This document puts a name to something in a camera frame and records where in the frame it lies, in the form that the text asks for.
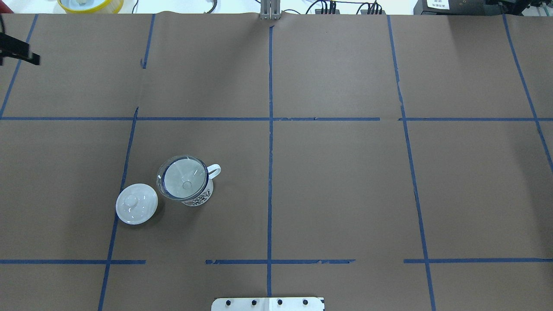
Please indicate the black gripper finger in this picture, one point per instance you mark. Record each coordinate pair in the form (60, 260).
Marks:
(14, 48)

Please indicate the yellow tape roll with dish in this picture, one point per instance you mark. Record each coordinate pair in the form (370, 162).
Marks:
(91, 6)

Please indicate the white ceramic lid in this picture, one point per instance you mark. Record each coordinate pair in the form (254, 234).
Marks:
(136, 204)

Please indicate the white enamel mug blue rim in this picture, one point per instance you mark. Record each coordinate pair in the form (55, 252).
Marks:
(213, 171)

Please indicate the black box with label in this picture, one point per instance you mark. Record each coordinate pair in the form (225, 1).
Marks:
(450, 7)

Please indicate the aluminium frame post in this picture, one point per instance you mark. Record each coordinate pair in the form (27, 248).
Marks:
(270, 9)

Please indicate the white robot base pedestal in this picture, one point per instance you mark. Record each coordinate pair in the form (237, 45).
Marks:
(269, 304)

